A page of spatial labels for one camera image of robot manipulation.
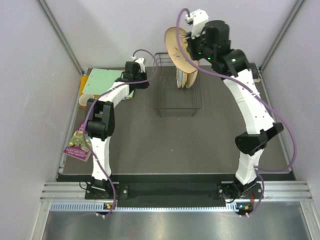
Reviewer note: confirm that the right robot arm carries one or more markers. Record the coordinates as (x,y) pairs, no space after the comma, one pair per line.
(260,126)

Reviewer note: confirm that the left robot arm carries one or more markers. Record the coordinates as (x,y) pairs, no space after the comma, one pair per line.
(100,125)

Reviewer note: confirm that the dark paperback book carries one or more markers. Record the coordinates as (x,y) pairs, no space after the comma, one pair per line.
(255,72)

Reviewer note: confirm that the green paper folder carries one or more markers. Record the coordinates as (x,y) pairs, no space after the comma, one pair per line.
(108,76)

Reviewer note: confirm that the orange mug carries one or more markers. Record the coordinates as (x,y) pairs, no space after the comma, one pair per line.
(82,101)

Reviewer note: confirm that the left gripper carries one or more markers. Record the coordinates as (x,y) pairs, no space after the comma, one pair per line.
(145,85)

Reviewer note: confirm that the aluminium front rail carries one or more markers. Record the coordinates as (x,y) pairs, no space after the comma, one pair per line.
(273,190)

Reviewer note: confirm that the bird plate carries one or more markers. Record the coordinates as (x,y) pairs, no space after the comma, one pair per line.
(173,49)
(185,77)

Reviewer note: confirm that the cream plate with sprig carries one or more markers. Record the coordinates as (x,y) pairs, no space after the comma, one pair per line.
(191,78)

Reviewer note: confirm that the black wire dish rack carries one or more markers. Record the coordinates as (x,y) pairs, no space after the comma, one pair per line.
(168,99)

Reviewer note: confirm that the yellow folder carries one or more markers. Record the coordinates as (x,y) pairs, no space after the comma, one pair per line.
(83,82)

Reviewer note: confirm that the purple treehouse book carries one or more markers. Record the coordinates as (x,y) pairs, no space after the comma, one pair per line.
(77,147)

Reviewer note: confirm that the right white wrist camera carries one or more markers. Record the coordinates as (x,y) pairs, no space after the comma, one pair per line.
(198,20)

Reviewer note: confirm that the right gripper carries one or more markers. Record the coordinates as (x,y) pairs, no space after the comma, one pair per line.
(191,42)

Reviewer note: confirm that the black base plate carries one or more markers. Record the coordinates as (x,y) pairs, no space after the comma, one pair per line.
(172,191)

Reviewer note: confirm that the blue and white plate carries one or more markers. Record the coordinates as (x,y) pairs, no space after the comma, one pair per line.
(179,78)

